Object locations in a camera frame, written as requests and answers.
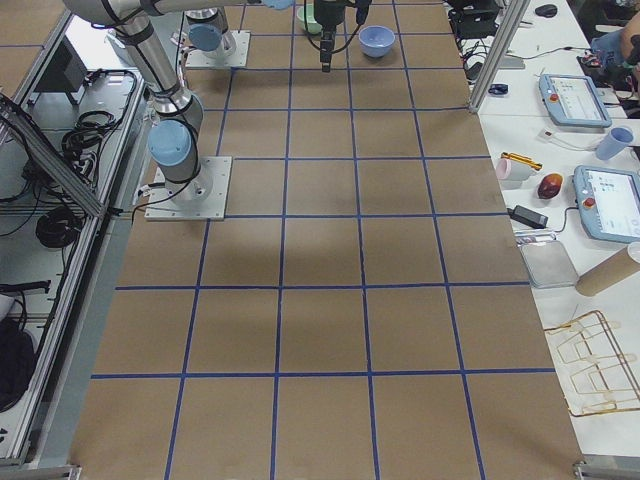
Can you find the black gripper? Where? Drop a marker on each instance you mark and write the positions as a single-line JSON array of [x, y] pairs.
[[329, 14]]

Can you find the blue bowl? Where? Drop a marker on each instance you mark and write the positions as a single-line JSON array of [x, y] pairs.
[[376, 41]]

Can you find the yellow black tool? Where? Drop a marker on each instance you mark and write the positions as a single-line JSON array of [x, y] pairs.
[[522, 159]]

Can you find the pink white mug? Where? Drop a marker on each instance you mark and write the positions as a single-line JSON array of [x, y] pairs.
[[512, 170]]

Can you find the black computer mouse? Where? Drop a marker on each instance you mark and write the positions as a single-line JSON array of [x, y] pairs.
[[546, 11]]

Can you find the far teach pendant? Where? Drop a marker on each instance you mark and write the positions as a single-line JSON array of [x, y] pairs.
[[573, 101]]

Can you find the teach pendant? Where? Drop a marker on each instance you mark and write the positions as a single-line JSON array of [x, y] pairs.
[[608, 203], [573, 101]]

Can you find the black power adapter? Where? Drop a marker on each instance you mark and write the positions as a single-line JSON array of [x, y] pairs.
[[527, 217]]

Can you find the red apple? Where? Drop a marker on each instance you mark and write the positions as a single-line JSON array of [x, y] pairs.
[[550, 186]]

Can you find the light blue plastic cup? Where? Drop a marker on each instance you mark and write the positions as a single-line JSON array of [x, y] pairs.
[[614, 142]]

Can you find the clear lidded container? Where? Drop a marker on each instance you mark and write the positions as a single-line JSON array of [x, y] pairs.
[[546, 260]]

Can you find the near teach pendant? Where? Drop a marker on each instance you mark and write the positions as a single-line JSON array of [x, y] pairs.
[[608, 203]]

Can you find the cardboard tube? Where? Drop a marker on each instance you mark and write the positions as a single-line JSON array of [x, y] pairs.
[[610, 271]]

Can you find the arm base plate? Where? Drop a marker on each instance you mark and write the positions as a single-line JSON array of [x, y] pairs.
[[203, 198], [198, 60]]

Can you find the aluminium frame post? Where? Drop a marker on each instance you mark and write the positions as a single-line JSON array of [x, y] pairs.
[[507, 29]]

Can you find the gold wire rack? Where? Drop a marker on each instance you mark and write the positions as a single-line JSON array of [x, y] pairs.
[[596, 374]]

